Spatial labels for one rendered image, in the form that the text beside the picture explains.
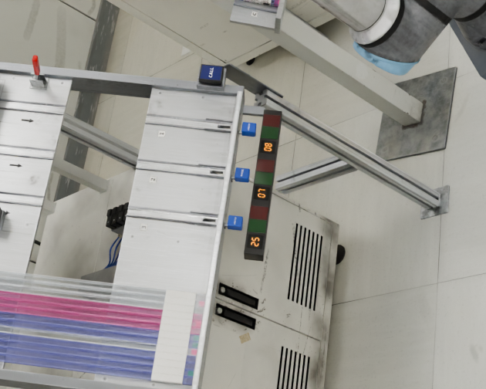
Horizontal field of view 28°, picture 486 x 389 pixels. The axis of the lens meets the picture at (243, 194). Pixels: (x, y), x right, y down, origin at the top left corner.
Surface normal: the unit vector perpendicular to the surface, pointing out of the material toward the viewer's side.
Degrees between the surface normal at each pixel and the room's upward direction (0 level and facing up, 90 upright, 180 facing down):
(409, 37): 92
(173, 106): 46
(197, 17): 90
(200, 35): 90
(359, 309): 0
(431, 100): 0
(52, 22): 90
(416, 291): 0
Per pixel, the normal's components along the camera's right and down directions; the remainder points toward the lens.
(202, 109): -0.03, -0.43
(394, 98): 0.65, -0.13
